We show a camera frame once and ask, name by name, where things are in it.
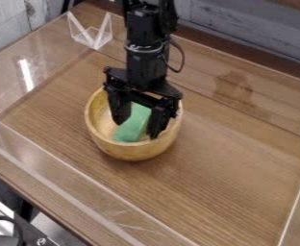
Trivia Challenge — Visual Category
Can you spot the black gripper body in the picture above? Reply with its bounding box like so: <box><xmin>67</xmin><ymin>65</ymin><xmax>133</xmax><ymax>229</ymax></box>
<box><xmin>103</xmin><ymin>44</ymin><xmax>182</xmax><ymax>118</ymax></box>

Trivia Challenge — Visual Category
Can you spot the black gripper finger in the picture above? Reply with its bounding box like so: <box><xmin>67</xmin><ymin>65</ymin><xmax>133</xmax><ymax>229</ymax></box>
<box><xmin>147</xmin><ymin>106</ymin><xmax>170</xmax><ymax>139</ymax></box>
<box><xmin>107</xmin><ymin>91</ymin><xmax>130</xmax><ymax>125</ymax></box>

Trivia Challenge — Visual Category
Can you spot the green rectangular block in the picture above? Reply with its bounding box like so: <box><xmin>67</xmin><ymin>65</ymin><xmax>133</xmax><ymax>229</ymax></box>
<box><xmin>113</xmin><ymin>103</ymin><xmax>150</xmax><ymax>142</ymax></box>

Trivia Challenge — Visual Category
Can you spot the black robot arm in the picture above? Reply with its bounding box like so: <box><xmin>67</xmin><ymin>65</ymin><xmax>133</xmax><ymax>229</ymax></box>
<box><xmin>103</xmin><ymin>0</ymin><xmax>182</xmax><ymax>139</ymax></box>

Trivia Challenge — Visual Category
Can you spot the brown wooden bowl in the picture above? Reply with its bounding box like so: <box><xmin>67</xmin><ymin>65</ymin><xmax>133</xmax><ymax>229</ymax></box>
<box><xmin>83</xmin><ymin>87</ymin><xmax>183</xmax><ymax>161</ymax></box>

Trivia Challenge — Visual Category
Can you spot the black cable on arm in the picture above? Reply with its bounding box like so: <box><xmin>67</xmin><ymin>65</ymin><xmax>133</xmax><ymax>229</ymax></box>
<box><xmin>158</xmin><ymin>37</ymin><xmax>185</xmax><ymax>74</ymax></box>

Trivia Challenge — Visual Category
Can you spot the clear acrylic corner bracket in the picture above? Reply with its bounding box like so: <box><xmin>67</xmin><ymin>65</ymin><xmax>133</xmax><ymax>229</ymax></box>
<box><xmin>66</xmin><ymin>12</ymin><xmax>113</xmax><ymax>50</ymax></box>

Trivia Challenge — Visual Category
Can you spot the clear acrylic tray wall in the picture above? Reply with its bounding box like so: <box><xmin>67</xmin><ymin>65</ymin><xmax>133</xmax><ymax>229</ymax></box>
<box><xmin>0</xmin><ymin>18</ymin><xmax>300</xmax><ymax>246</ymax></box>

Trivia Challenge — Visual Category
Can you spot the black metal bracket with bolt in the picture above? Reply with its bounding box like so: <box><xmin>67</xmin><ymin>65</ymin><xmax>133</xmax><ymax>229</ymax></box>
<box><xmin>14</xmin><ymin>214</ymin><xmax>59</xmax><ymax>246</ymax></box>

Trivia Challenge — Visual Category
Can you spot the black cable lower left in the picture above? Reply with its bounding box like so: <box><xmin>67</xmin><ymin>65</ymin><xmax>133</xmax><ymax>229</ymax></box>
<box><xmin>0</xmin><ymin>215</ymin><xmax>30</xmax><ymax>246</ymax></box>

